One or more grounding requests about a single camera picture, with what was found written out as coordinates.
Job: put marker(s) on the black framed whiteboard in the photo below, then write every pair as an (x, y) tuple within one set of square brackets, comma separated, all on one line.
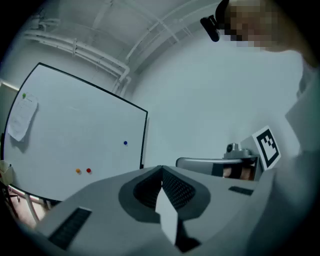
[(75, 125)]

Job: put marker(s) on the black head camera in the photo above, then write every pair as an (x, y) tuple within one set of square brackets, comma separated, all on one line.
[(212, 27)]

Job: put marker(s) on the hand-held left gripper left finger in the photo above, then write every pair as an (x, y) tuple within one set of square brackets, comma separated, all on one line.
[(100, 220)]

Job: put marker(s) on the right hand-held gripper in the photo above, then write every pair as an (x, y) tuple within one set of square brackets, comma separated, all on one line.
[(197, 165)]

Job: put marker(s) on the white paper sheet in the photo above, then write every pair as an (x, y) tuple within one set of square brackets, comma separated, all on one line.
[(22, 117)]

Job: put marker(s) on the person's right hand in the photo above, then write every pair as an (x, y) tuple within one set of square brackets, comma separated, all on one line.
[(247, 173)]

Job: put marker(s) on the white ceiling pipes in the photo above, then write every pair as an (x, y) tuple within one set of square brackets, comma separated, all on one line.
[(82, 51)]

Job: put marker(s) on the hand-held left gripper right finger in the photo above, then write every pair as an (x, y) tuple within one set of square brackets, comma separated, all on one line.
[(225, 212)]

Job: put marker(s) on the white whiteboard stand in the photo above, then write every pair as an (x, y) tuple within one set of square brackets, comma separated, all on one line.
[(32, 207)]

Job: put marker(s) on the red round magnet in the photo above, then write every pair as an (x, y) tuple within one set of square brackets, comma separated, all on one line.
[(88, 170)]

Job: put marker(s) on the person's head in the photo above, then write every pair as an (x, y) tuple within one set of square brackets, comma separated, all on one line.
[(257, 22)]

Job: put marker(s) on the white ceiling conduit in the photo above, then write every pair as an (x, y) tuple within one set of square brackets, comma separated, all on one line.
[(150, 27)]

